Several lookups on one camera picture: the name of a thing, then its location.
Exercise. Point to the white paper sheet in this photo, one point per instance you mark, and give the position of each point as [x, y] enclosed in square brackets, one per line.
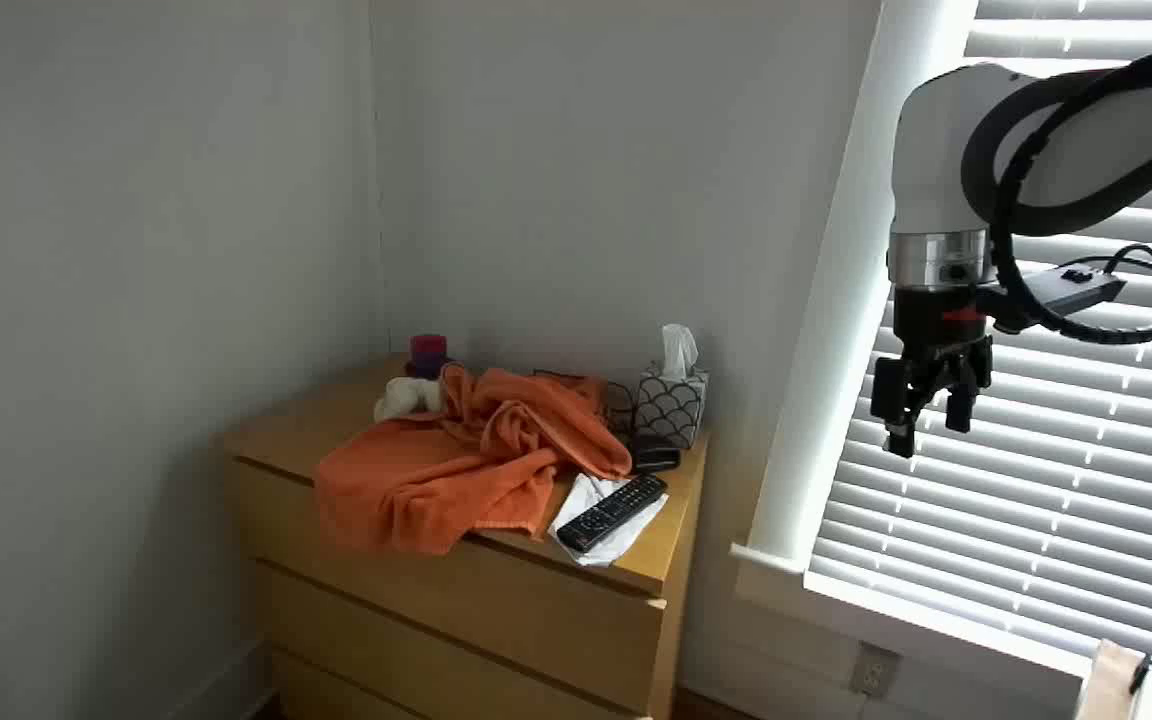
[619, 540]

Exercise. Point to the patterned tissue box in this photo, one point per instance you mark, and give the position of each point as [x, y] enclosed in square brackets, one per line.
[673, 391]

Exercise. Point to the orange towel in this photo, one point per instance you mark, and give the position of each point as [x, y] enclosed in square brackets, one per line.
[482, 461]

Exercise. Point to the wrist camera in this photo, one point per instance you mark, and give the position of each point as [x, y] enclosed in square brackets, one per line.
[1060, 288]

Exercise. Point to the white window blinds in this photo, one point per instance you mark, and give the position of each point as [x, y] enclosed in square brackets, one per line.
[1036, 517]

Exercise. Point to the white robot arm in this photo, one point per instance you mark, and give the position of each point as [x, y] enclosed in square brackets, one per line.
[984, 157]

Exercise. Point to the light wooden dresser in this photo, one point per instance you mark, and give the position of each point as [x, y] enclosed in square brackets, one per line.
[497, 631]

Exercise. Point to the small white cloth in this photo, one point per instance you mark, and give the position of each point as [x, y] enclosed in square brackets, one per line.
[406, 398]

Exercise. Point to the dark red candle jar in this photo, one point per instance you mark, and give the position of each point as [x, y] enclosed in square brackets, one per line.
[424, 357]

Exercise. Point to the wall power outlet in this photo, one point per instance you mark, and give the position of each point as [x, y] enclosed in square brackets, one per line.
[872, 673]

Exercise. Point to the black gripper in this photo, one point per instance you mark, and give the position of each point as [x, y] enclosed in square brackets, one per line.
[940, 346]

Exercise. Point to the black remote control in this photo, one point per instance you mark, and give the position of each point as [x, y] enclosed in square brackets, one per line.
[595, 513]

